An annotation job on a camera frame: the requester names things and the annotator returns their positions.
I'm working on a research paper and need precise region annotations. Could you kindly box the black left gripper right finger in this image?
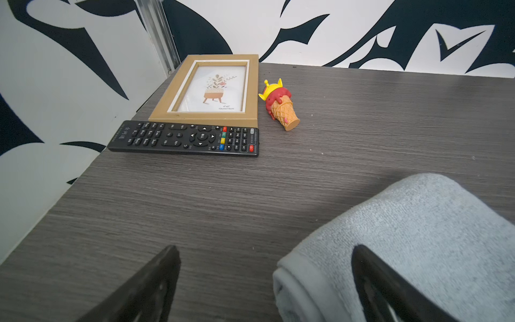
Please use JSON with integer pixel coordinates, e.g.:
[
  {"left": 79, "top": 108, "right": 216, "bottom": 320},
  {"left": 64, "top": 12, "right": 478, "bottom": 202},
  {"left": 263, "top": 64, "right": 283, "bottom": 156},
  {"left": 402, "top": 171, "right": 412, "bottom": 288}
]
[{"left": 351, "top": 245, "right": 456, "bottom": 321}]

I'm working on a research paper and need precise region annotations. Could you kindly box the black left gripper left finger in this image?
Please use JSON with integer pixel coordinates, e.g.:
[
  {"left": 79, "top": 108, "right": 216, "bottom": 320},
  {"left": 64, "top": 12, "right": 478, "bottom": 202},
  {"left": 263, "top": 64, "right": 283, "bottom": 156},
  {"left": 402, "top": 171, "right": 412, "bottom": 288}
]
[{"left": 78, "top": 245, "right": 181, "bottom": 321}]

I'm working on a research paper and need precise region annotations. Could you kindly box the grey towel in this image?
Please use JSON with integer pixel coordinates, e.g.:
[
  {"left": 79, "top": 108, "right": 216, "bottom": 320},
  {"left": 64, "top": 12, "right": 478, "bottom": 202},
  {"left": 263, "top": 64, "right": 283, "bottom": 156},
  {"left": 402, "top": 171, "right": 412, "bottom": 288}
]
[{"left": 273, "top": 174, "right": 514, "bottom": 321}]

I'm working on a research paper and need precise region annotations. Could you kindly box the black tv remote control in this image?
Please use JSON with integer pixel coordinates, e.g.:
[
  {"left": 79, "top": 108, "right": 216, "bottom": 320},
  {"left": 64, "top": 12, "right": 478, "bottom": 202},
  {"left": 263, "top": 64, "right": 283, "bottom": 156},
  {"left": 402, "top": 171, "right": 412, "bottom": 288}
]
[{"left": 107, "top": 121, "right": 260, "bottom": 157}]

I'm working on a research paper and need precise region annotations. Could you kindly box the ice cream cone toy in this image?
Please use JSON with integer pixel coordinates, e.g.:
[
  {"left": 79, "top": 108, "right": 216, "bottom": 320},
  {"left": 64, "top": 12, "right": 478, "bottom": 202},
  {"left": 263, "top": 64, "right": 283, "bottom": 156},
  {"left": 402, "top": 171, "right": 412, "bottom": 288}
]
[{"left": 258, "top": 79, "right": 300, "bottom": 131}]

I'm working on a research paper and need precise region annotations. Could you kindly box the wooden picture frame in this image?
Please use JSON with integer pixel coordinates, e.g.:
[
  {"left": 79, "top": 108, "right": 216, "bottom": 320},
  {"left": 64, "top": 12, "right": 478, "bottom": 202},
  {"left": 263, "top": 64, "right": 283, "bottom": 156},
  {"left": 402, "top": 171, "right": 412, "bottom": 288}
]
[{"left": 149, "top": 54, "right": 259, "bottom": 127}]

